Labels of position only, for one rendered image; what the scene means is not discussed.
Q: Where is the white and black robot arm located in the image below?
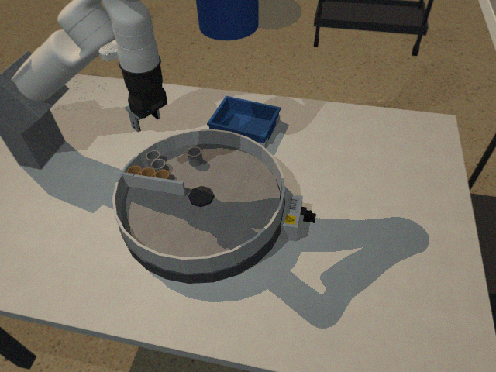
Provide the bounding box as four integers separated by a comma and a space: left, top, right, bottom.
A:
12, 0, 154, 102

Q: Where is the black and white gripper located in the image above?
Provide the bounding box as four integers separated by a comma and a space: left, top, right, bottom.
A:
99, 37, 167, 132

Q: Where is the blue square tray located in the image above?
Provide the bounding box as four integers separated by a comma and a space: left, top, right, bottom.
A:
209, 96, 281, 148

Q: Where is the bronze bushing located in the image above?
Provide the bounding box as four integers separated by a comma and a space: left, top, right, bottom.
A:
127, 166, 142, 175
140, 167, 156, 177
154, 170, 171, 180

